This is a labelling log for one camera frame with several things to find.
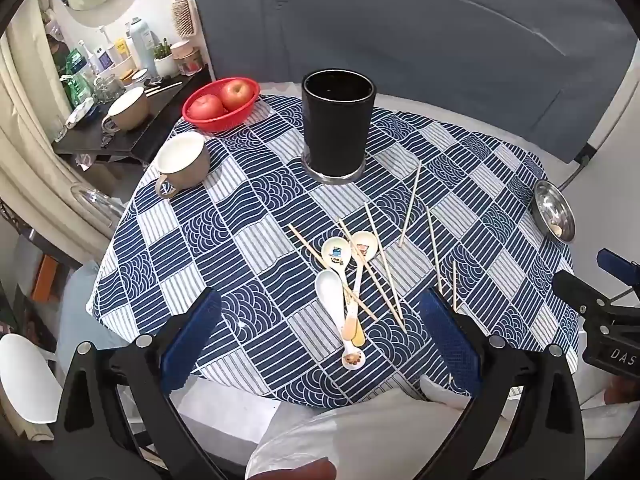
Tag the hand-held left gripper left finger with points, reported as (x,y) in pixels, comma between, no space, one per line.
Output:
(190,342)

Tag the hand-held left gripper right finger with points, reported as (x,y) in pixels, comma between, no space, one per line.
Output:
(450,345)

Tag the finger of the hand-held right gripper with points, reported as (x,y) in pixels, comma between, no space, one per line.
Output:
(575,287)
(612,261)

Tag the ceramic spoon red cartoon print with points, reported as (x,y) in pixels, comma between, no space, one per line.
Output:
(364,246)

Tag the ceramic spoon blue cartoon print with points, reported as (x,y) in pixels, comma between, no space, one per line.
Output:
(335,252)

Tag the black utensil holder cup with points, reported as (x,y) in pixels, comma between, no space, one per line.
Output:
(337,130)

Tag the person's right forearm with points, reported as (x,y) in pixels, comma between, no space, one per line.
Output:
(610,425)

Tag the small steel bowl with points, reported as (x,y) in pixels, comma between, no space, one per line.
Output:
(550,207)

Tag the light blue chair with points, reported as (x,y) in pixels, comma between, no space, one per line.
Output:
(82,310)

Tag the white garment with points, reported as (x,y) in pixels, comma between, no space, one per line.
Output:
(360,435)

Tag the blue white patterned tablecloth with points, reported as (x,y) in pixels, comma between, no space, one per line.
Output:
(240,210)

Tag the orange box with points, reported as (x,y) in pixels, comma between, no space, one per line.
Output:
(45,280)

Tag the white chair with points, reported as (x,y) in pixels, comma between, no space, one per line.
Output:
(27,380)

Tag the clear glass dome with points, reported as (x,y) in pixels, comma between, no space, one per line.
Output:
(95,205)

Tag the beige ceramic mug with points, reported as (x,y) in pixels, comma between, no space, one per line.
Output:
(132,112)
(192,170)

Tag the red plastic basket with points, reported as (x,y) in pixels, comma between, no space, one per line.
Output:
(237,116)

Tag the red apple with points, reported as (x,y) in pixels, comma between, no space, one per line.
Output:
(237,95)
(204,106)

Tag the pair of wooden sticks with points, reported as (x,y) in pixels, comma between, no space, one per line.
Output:
(165,87)

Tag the clear glass jar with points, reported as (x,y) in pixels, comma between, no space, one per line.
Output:
(107,89)

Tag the small glass jar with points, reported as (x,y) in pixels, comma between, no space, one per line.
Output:
(190,66)

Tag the small potted plant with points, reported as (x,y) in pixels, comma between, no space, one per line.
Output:
(164,65)

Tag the green packet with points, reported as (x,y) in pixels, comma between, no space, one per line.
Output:
(75,70)

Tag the white box purple label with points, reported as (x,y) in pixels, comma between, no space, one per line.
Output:
(105,59)

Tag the yellow tube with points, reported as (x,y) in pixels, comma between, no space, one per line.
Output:
(121,50)

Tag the blue grey fabric sofa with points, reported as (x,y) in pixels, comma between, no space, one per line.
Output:
(425,25)

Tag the white spray bottle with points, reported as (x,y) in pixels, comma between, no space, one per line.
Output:
(140,42)

